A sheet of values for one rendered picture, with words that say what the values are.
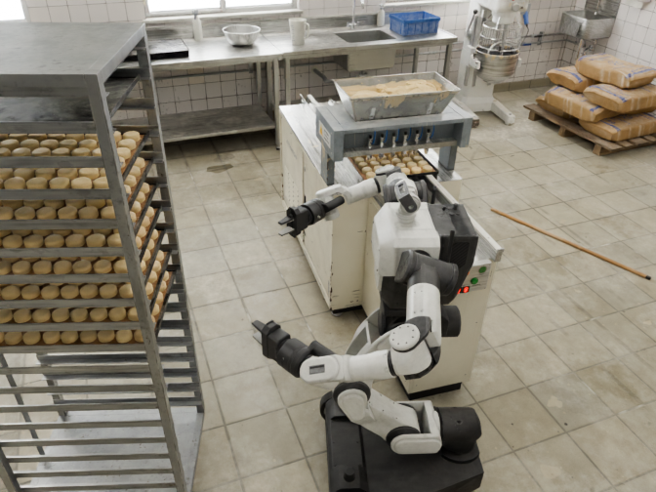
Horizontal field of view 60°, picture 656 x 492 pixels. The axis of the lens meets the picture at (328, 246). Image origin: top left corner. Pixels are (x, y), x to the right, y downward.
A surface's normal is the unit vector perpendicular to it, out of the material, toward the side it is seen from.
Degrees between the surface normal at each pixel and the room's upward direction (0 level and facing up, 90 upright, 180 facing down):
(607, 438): 0
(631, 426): 0
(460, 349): 90
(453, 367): 90
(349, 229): 90
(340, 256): 90
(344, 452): 0
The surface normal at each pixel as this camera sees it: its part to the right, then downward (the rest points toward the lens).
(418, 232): 0.02, -0.83
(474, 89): 0.22, 0.54
